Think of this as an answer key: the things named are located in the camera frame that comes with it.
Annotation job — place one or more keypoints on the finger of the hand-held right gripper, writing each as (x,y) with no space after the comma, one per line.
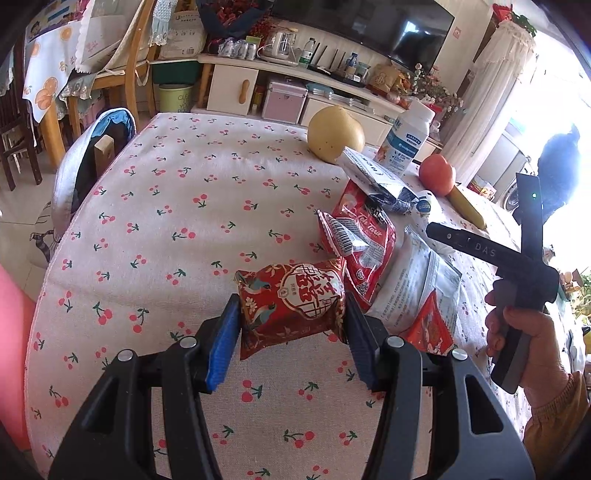
(445,234)

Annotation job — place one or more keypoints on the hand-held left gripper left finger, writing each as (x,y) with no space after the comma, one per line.
(221,350)

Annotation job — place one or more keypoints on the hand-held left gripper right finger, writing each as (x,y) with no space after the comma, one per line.
(364,350)

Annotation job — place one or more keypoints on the white wipes packet blue feather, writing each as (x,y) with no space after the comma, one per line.
(415,281)

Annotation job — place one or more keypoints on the red patterned snack packet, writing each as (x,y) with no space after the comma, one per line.
(291,304)

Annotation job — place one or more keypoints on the pink plastic bucket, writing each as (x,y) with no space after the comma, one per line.
(14,360)

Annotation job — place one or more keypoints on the person's right forearm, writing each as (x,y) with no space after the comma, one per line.
(554,429)

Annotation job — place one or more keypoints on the person's right hand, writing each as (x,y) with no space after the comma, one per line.
(545,350)

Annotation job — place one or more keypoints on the yellow banana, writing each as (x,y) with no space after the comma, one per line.
(468,207)

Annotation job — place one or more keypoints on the red apple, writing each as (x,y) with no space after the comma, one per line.
(436,173)

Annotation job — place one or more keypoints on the red triangular wrapper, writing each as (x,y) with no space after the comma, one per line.
(431,330)

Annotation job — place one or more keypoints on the red snack bag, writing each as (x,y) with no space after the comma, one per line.
(369,249)

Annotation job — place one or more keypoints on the washing machine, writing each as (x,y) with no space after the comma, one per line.
(517,196)

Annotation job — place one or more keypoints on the flattened blue white carton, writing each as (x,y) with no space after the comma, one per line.
(374,180)

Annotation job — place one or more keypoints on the white plastic bottle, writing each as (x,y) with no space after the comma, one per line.
(408,138)

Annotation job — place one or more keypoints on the small red white packet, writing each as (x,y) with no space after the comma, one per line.
(341,233)

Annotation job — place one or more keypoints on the cherry print tablecloth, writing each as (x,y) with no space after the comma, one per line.
(184,230)

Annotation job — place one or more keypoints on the dried flower arrangement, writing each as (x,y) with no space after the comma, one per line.
(436,90)

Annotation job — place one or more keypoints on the yellow pomelo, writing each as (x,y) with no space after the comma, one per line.
(334,134)

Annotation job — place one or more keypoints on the standing air conditioner lace cover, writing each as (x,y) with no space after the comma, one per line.
(498,92)

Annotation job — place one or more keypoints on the brown gift bag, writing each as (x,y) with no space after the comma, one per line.
(385,78)

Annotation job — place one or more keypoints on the pink storage box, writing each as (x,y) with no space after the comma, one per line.
(284,101)

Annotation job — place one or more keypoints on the black television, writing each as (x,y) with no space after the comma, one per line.
(369,27)

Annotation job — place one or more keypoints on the green label water bottle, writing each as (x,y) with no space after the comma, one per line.
(307,53)

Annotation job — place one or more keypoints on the small chair blue backrest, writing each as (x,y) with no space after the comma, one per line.
(83,166)

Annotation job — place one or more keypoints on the glass kettle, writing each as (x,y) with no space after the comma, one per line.
(281,46)

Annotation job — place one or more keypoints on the light green waste bin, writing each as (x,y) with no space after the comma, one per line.
(175,98)

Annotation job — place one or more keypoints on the white TV cabinet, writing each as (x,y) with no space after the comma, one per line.
(231,87)

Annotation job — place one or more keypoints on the pack of small bottles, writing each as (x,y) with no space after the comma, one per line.
(238,48)

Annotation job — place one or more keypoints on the dark green box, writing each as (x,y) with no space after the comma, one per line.
(178,71)

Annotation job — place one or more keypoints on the dark wooden chair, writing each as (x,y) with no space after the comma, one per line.
(18,138)

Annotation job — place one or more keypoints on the red bouquet dark blue wrap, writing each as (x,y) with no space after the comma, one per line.
(231,16)

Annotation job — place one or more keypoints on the white printed bag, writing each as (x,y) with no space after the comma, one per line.
(182,39)

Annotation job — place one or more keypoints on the wooden chair lace cover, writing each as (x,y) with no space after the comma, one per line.
(138,46)

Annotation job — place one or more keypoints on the dining table orange print cloth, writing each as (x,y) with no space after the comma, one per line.
(46,69)

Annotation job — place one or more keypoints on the blue yellow wall sticker chart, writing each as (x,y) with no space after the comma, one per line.
(46,14)

